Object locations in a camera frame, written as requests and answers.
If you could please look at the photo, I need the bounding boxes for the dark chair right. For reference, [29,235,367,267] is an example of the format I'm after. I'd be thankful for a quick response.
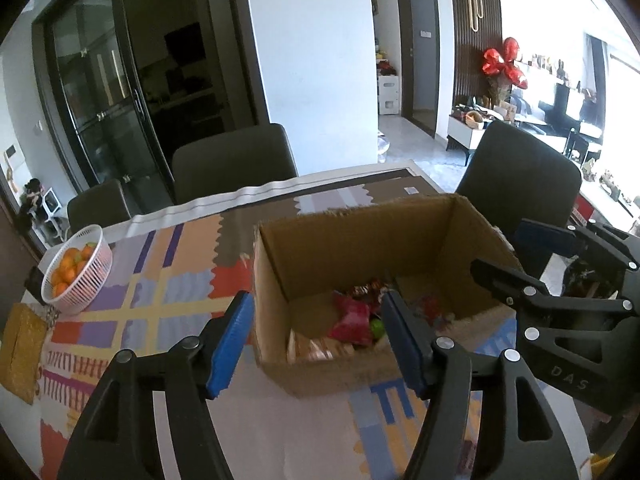
[456,122,582,278]

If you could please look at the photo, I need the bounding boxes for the fortune biscuits beige packet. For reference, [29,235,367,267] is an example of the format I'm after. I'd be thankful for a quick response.
[285,330,355,364]

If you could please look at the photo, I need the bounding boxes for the white low cabinet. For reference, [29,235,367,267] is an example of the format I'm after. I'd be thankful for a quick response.
[446,110,491,165]

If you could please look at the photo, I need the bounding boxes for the red small snack packet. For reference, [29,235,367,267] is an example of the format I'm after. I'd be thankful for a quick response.
[419,296,456,330]

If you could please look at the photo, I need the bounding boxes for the colourful patterned tablecloth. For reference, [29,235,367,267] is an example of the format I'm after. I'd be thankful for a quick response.
[37,161,597,480]

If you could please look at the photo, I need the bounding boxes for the black glass sliding door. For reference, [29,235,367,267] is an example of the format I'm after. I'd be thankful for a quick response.
[32,0,268,212]

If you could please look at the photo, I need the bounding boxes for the dark chair far left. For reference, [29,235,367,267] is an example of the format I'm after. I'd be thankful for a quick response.
[67,179,131,234]

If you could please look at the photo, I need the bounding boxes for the gold wall ornament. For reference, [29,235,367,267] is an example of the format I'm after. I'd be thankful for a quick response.
[468,0,484,32]

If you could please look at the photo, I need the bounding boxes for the dark hallway door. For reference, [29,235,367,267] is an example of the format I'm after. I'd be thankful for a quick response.
[398,0,440,138]

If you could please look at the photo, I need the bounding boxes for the magenta snack packet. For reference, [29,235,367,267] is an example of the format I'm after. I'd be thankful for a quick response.
[328,292,374,347]

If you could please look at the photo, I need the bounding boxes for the white storage shelf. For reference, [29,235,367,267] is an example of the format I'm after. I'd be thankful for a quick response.
[378,75,400,116]

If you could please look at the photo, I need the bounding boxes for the dark chair behind box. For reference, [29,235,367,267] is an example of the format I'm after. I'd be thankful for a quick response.
[171,124,297,204]

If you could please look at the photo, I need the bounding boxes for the red bow decoration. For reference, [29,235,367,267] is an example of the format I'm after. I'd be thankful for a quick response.
[482,37,528,90]

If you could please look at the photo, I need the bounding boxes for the woven yellow tissue box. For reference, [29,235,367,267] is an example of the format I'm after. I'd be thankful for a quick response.
[0,304,48,405]

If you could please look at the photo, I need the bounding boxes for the green lollipops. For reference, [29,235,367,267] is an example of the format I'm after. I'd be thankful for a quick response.
[369,318,386,340]

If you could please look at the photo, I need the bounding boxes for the brown cardboard box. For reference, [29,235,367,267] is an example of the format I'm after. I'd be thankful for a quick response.
[253,194,522,398]

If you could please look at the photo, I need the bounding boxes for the white basket of oranges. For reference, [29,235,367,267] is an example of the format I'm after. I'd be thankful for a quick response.
[40,224,113,315]

